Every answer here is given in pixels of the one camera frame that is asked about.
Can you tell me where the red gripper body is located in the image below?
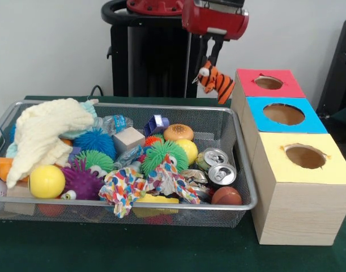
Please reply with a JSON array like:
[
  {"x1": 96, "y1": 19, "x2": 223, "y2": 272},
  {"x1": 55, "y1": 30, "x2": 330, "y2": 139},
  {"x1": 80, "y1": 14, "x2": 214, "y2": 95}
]
[{"x1": 181, "y1": 0, "x2": 250, "y2": 40}]

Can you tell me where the black upright panel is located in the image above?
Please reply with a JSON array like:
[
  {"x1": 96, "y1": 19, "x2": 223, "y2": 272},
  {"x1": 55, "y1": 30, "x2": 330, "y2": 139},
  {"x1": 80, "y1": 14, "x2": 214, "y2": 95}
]
[{"x1": 316, "y1": 18, "x2": 346, "y2": 116}]

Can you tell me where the toy hamburger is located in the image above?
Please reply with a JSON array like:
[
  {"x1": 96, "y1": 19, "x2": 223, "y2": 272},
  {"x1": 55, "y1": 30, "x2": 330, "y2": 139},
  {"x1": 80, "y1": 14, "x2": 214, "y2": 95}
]
[{"x1": 163, "y1": 124, "x2": 195, "y2": 142}]

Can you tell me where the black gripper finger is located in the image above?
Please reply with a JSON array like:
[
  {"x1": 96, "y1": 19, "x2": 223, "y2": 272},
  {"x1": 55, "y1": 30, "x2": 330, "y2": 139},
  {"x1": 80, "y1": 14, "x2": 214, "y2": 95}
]
[
  {"x1": 195, "y1": 34, "x2": 210, "y2": 75},
  {"x1": 208, "y1": 36, "x2": 225, "y2": 65}
]

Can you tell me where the cream waffle cloth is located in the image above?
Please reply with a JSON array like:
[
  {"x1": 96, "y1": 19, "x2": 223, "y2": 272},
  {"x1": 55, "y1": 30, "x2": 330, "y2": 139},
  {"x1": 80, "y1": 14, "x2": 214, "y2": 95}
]
[{"x1": 6, "y1": 97, "x2": 95, "y2": 189}]

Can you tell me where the colourful dotted cloth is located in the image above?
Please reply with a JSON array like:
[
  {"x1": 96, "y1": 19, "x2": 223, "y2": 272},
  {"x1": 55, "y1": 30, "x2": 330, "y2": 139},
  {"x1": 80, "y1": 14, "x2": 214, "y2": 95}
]
[{"x1": 98, "y1": 154, "x2": 201, "y2": 219}]

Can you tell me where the brown toy football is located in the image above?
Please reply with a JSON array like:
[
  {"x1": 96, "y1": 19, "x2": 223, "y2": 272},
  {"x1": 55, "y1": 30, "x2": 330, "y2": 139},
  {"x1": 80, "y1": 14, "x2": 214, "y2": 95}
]
[{"x1": 211, "y1": 186, "x2": 243, "y2": 205}]

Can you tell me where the purple spiky monster toy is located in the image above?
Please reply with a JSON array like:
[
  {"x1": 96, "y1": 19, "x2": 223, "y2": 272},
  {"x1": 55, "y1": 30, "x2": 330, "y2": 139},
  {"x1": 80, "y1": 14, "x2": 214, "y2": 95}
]
[{"x1": 61, "y1": 158, "x2": 105, "y2": 201}]

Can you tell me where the orange tiger plush toy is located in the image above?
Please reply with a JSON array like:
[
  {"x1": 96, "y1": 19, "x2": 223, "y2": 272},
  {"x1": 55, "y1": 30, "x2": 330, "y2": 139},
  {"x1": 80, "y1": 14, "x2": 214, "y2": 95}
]
[{"x1": 192, "y1": 60, "x2": 236, "y2": 105}]

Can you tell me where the silver mesh bin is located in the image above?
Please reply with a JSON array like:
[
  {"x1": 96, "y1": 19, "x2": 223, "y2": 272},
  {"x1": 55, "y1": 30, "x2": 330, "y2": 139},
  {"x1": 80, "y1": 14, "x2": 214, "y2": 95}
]
[{"x1": 0, "y1": 100, "x2": 259, "y2": 229}]

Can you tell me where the yellow smiley ball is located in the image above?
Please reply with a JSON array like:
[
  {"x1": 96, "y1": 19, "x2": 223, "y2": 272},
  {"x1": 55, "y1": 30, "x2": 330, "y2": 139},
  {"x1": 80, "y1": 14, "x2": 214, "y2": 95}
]
[{"x1": 28, "y1": 165, "x2": 66, "y2": 199}]

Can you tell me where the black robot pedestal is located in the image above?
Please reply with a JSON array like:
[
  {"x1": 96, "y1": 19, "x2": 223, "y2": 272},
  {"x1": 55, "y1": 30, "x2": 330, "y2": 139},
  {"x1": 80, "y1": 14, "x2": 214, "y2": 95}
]
[{"x1": 101, "y1": 0, "x2": 219, "y2": 99}]

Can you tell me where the yellow cheese wedge toy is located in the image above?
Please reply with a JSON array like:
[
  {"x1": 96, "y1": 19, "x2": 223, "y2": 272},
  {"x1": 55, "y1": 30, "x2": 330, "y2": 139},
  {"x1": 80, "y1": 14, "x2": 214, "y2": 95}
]
[{"x1": 135, "y1": 194, "x2": 180, "y2": 205}]

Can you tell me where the green spiky ball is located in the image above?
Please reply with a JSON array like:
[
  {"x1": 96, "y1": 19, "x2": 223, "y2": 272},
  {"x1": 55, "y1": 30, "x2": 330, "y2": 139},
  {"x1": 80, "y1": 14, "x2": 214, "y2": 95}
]
[{"x1": 140, "y1": 140, "x2": 190, "y2": 178}]

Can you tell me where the light blue waffle cloth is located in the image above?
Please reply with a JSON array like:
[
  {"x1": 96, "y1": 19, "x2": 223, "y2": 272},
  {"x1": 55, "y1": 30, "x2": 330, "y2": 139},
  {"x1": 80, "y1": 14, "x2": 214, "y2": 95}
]
[{"x1": 5, "y1": 99, "x2": 99, "y2": 158}]

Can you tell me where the wooden box with three holes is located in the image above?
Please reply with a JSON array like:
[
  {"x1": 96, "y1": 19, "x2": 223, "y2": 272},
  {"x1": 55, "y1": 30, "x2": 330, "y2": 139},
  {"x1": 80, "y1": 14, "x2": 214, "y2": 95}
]
[{"x1": 230, "y1": 67, "x2": 346, "y2": 246}]

